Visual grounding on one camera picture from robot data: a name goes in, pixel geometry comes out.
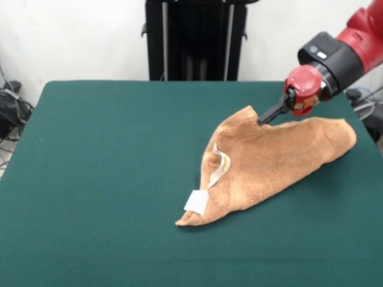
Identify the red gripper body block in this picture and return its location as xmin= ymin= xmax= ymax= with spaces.
xmin=283 ymin=65 xmax=323 ymax=117

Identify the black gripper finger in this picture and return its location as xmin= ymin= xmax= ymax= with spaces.
xmin=257 ymin=91 xmax=297 ymax=126

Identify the tan terry towel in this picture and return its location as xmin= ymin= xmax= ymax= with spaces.
xmin=175 ymin=105 xmax=357 ymax=228

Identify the dark green table cloth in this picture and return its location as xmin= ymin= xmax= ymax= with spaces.
xmin=0 ymin=80 xmax=383 ymax=287

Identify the black pedestal caster foot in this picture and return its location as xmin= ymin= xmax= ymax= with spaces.
xmin=3 ymin=80 xmax=22 ymax=92
xmin=345 ymin=88 xmax=363 ymax=101

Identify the tangle of black cables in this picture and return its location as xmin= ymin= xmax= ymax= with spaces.
xmin=352 ymin=86 xmax=383 ymax=144
xmin=0 ymin=89 xmax=35 ymax=144

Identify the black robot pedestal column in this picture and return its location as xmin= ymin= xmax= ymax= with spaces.
xmin=141 ymin=0 xmax=249 ymax=81

